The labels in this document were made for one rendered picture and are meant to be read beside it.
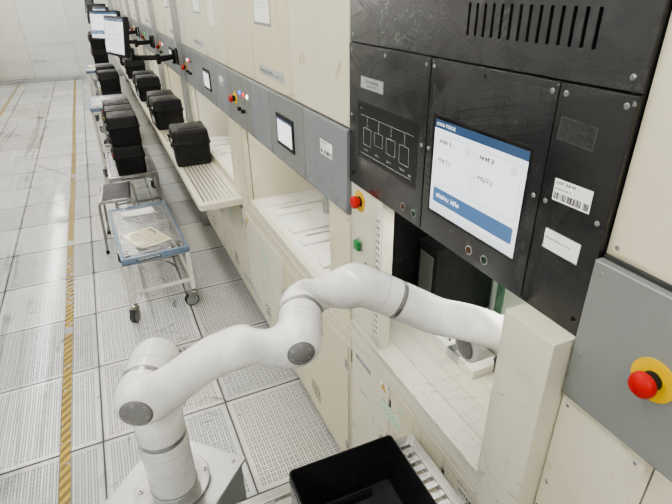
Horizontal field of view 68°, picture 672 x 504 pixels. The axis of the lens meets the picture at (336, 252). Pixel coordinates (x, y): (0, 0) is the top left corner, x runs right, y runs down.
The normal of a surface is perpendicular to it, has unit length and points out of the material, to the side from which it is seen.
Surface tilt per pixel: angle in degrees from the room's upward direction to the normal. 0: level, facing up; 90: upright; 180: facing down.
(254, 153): 90
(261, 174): 90
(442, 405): 0
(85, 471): 0
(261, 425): 0
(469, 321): 44
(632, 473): 90
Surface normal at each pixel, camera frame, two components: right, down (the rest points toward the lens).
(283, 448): -0.02, -0.88
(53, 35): 0.42, 0.42
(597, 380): -0.91, 0.21
